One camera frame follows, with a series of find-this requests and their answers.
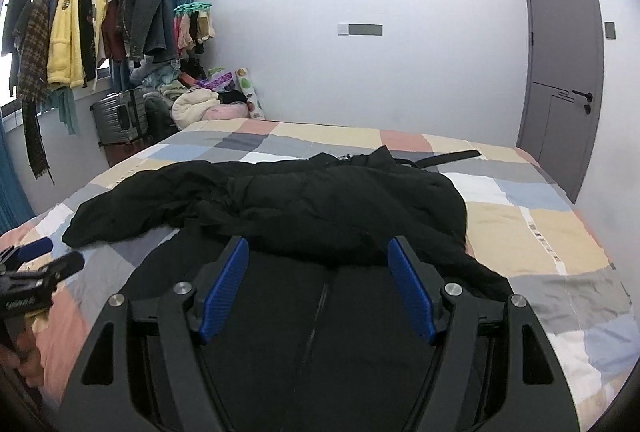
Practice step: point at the person's left hand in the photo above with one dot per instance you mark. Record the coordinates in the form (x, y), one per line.
(29, 367)

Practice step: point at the cream fluffy blanket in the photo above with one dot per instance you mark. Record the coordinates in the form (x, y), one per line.
(190, 107)

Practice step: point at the black door handle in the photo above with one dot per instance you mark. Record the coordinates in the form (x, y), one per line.
(588, 100)

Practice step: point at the fruit print roll cushion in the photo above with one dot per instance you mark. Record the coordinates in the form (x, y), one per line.
(246, 86)

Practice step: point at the black belt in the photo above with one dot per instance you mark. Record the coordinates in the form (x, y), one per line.
(439, 160)

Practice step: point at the dark grey hanging jacket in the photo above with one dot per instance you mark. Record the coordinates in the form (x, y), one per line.
(149, 29)

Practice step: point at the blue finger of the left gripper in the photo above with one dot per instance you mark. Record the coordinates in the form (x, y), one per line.
(50, 267)
(14, 257)

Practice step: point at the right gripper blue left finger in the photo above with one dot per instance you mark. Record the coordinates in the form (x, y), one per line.
(215, 288)

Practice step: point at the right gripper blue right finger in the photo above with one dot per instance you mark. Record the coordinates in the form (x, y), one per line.
(420, 287)

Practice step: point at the plaid brown hanging scarf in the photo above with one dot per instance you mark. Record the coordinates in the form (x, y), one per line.
(32, 85)

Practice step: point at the grey suitcase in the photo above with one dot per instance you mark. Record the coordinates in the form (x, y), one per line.
(120, 118)

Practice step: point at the grey door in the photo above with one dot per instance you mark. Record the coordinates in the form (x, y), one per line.
(565, 53)

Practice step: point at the pink plush pillow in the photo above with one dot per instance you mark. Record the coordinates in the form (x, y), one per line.
(226, 112)

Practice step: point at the yellow hanging jacket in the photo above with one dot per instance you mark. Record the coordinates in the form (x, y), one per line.
(64, 67)

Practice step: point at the grey wall control panel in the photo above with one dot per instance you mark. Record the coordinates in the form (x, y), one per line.
(351, 29)

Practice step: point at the grey light switch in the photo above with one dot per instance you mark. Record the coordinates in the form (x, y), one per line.
(610, 30)

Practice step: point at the colourful patchwork bed quilt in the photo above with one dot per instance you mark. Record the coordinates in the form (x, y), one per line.
(520, 224)

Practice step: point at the black padded coat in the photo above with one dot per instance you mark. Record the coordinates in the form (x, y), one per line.
(317, 338)

